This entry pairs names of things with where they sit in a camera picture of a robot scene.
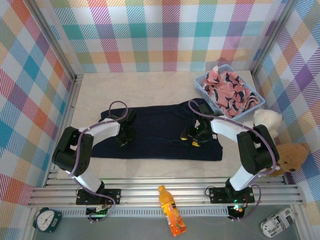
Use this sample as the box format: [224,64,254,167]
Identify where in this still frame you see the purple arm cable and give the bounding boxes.
[69,100,130,213]
[188,99,278,222]

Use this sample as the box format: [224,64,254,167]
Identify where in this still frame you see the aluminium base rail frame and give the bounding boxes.
[27,176,307,208]

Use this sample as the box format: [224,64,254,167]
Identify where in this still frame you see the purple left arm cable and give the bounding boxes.
[69,100,130,213]

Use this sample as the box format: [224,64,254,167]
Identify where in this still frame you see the navy blue t-shirt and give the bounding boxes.
[91,98,224,162]

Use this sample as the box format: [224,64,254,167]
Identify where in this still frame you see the orange juice bottle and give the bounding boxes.
[157,184,188,237]

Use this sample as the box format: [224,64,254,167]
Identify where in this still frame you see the aluminium corner post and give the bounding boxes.
[26,0,85,82]
[249,0,300,77]

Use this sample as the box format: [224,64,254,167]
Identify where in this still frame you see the pink whale print shorts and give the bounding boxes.
[201,65,260,119]

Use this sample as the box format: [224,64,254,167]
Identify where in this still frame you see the white plush dog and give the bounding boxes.
[253,108,283,145]

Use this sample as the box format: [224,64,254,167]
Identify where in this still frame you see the green alarm clock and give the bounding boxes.
[32,206,63,234]

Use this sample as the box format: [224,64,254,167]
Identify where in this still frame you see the brown teddy bear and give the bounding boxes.
[266,142,311,178]

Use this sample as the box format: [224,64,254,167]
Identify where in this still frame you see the newspaper print pouch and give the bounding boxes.
[259,207,297,237]

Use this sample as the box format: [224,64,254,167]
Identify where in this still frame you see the left controller board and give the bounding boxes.
[85,204,111,222]

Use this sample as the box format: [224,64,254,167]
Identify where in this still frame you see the right controller board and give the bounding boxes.
[227,203,247,221]

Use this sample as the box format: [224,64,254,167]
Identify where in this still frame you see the aluminium side rail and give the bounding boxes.
[42,74,83,187]

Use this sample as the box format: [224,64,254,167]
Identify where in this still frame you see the light blue plastic basket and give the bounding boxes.
[194,64,266,123]

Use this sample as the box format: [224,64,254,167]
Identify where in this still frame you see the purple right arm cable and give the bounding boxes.
[188,99,278,222]

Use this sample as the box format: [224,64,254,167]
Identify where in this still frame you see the controller board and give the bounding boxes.
[85,204,111,222]
[227,203,247,221]

